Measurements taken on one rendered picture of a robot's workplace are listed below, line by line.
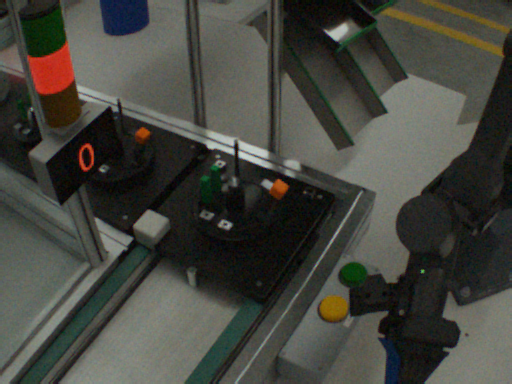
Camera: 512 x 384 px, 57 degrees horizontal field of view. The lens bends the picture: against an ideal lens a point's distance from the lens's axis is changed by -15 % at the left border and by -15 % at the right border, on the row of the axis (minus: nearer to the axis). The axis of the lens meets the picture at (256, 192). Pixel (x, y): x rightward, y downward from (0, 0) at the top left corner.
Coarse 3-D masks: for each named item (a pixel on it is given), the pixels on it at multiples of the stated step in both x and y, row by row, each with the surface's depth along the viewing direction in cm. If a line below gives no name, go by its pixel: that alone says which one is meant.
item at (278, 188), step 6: (264, 180) 79; (276, 180) 78; (264, 186) 79; (270, 186) 79; (276, 186) 78; (282, 186) 78; (270, 192) 78; (276, 192) 78; (282, 192) 77; (270, 198) 80; (276, 198) 79; (270, 204) 81; (264, 210) 82; (270, 210) 82; (264, 216) 83
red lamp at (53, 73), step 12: (36, 60) 51; (48, 60) 52; (60, 60) 53; (36, 72) 53; (48, 72) 53; (60, 72) 54; (72, 72) 56; (36, 84) 54; (48, 84) 54; (60, 84) 55
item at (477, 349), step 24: (456, 144) 117; (384, 312) 87; (456, 312) 85; (480, 312) 85; (504, 312) 84; (360, 336) 83; (384, 336) 83; (480, 336) 81; (504, 336) 81; (360, 360) 80; (384, 360) 80; (456, 360) 79; (480, 360) 78; (504, 360) 77
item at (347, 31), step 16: (288, 0) 82; (304, 0) 86; (320, 0) 88; (336, 0) 89; (352, 0) 88; (304, 16) 82; (320, 16) 85; (336, 16) 87; (352, 16) 88; (368, 16) 88; (320, 32) 81; (336, 32) 85; (352, 32) 86; (368, 32) 88; (336, 48) 81
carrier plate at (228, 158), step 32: (224, 160) 97; (192, 192) 91; (288, 192) 91; (320, 192) 91; (192, 224) 86; (288, 224) 86; (192, 256) 82; (224, 256) 82; (256, 256) 82; (288, 256) 82; (256, 288) 78
